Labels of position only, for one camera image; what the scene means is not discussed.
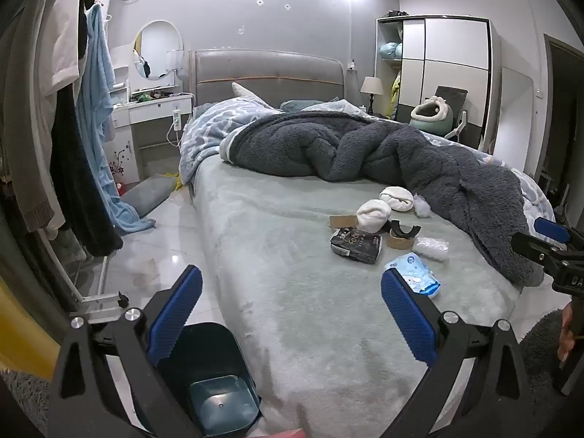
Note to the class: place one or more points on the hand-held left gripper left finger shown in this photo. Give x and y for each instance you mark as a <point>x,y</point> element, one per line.
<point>178,315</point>

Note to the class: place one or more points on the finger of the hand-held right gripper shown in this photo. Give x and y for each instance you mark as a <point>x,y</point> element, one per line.
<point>529,246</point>
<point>552,230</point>

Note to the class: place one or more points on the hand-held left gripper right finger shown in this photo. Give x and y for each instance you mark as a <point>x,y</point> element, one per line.
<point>408,319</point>

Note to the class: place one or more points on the blue tissue packet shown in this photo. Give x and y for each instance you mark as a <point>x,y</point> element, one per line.
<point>417,278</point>

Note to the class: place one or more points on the dark teal bin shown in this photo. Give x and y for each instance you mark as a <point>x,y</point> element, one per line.
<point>219,374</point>

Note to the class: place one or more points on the white plastic pouch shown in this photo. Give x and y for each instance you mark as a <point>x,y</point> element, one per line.
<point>431,248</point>

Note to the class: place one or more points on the brown tape roll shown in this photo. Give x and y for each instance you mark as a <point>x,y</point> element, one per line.
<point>399,242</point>

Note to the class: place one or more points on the black curved plastic piece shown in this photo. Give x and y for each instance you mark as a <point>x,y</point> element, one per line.
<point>404,230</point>

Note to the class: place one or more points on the black packet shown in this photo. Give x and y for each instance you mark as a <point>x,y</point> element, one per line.
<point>356,245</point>

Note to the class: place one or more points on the white sock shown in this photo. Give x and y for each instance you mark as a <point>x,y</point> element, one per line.
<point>397,198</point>
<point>373,215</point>

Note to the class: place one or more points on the clear plastic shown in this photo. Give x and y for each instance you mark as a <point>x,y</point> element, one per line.
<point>421,205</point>

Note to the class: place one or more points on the brown cardboard piece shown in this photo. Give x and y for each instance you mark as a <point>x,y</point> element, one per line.
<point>341,221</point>

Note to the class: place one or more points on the person's right hand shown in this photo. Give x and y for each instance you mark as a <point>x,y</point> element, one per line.
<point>566,328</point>

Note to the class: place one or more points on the metal clothes rack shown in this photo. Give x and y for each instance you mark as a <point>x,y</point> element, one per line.
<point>98,301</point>

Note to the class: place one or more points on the bed with grey headboard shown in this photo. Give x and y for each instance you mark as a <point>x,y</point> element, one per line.
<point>292,283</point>

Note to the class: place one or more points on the grey floor cushion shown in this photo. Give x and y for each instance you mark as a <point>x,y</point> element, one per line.
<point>148,194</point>

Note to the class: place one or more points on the yellow panel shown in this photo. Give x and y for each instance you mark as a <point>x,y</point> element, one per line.
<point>23,328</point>

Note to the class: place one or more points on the grey chair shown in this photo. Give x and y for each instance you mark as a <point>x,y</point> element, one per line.
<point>458,100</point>

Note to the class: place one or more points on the white green plush pet bed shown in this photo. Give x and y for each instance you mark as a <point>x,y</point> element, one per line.
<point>429,116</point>

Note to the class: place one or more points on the white wardrobe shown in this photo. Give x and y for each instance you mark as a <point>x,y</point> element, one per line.
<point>451,68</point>

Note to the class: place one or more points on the white power strip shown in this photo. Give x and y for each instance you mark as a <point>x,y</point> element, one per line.
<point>176,119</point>

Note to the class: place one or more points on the yellow green garment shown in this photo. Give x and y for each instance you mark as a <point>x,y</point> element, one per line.
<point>395,96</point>

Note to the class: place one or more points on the white dressing table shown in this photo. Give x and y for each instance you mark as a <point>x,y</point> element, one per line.
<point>150,114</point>

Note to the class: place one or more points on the dark grey fluffy blanket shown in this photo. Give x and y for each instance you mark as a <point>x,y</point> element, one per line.
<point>296,146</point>

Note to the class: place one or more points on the light blue hanging towel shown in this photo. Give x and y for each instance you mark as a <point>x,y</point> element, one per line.
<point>98,123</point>

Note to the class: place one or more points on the bedside lamp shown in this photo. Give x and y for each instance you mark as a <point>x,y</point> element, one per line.
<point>372,86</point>

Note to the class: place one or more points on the white pillow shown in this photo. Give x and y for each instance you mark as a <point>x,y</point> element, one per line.
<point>248,93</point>

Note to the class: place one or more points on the teal pillow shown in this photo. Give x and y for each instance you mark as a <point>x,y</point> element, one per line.
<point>303,105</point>

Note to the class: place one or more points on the light blue bundle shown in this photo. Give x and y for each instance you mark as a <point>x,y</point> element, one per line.
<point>391,50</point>

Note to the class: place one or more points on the grey knit hanging garment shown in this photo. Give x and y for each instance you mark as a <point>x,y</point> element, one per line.
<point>27,123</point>

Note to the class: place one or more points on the round mirror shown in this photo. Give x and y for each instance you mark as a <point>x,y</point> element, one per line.
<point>157,50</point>

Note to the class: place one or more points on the white hanging garment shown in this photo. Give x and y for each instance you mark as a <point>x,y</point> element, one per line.
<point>64,41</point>

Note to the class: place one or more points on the brown door frame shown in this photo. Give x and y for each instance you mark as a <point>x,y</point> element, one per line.
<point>550,100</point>

